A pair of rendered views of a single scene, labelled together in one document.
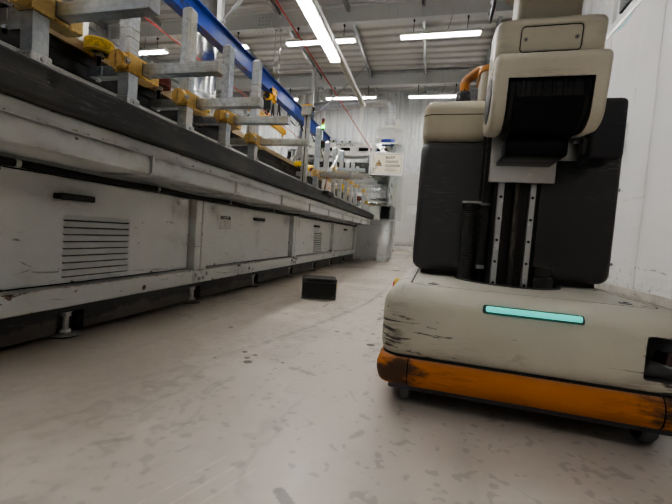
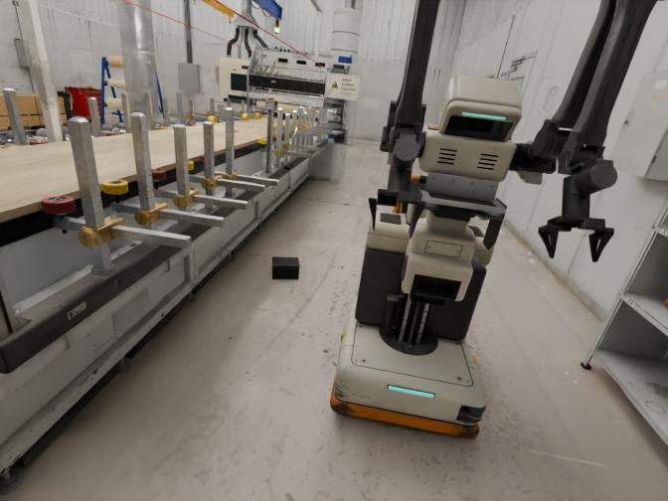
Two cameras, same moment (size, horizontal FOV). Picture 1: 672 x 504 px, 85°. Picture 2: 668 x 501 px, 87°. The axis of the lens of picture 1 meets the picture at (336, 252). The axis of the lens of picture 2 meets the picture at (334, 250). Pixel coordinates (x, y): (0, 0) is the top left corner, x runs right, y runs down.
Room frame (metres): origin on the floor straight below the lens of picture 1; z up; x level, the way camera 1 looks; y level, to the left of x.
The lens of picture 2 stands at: (-0.25, 0.13, 1.28)
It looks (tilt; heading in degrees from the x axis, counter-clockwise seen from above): 23 degrees down; 350
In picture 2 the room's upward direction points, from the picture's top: 7 degrees clockwise
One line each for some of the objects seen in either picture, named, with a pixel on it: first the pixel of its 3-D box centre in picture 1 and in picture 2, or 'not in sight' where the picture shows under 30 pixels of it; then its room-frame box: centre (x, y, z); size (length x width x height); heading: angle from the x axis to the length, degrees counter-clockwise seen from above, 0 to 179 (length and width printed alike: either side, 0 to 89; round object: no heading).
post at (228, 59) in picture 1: (226, 105); (209, 173); (1.53, 0.50, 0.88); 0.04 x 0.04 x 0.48; 76
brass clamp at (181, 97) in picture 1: (190, 102); (186, 198); (1.31, 0.55, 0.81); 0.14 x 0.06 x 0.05; 166
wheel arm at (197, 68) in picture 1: (154, 72); (167, 214); (1.07, 0.56, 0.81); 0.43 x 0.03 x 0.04; 76
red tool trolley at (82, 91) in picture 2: not in sight; (85, 104); (10.00, 5.19, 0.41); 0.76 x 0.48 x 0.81; 173
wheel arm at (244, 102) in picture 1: (205, 104); (199, 199); (1.32, 0.50, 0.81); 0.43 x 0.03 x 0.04; 76
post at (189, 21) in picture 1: (187, 80); (183, 183); (1.29, 0.56, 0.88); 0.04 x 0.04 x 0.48; 76
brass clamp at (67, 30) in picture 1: (46, 9); (102, 231); (0.83, 0.67, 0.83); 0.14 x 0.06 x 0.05; 166
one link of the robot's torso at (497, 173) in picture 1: (561, 126); (445, 280); (0.89, -0.51, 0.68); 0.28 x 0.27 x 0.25; 75
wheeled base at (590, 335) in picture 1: (500, 322); (403, 355); (1.06, -0.50, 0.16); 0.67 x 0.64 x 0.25; 165
